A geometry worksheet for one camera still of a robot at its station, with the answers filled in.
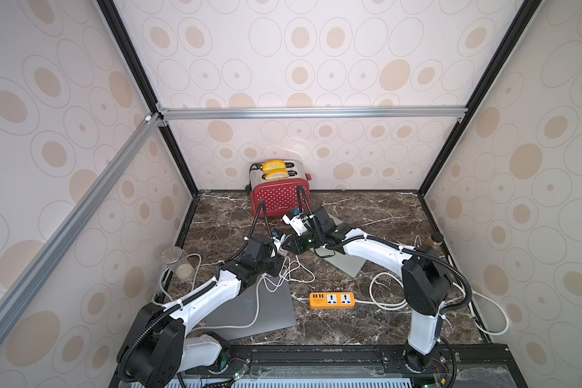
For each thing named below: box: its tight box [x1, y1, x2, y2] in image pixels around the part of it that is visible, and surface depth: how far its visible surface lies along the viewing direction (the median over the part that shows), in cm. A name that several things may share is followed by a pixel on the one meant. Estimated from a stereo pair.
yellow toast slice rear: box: [261, 160, 287, 174], surface depth 105 cm
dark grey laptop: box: [192, 274, 297, 341], surface depth 84 cm
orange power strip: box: [309, 291, 356, 310], surface depth 85 cm
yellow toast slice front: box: [265, 170, 290, 182], surface depth 101 cm
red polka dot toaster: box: [248, 160, 313, 218], surface depth 104 cm
